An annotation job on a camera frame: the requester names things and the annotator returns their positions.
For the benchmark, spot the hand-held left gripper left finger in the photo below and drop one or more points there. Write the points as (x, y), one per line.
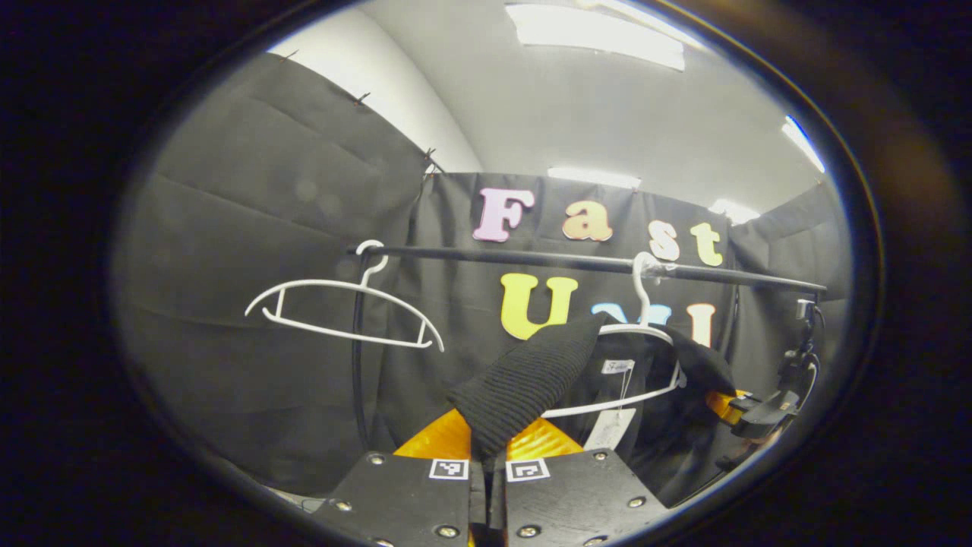
(402, 501)

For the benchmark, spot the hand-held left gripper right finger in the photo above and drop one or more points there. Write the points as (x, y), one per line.
(577, 494)

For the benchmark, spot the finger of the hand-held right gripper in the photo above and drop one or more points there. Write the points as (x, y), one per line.
(767, 410)

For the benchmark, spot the black jacket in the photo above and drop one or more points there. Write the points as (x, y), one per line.
(531, 380)

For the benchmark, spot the white plastic hanger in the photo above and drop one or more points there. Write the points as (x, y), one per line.
(319, 283)
(642, 304)

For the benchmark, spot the black metal clothes rack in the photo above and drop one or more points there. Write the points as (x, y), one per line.
(493, 256)

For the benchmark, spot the white paper hang tag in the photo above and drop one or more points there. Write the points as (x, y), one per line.
(607, 429)

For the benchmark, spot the black backdrop cloth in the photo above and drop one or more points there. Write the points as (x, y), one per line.
(228, 228)

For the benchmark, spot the large ceiling light panel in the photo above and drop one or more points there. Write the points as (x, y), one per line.
(596, 34)

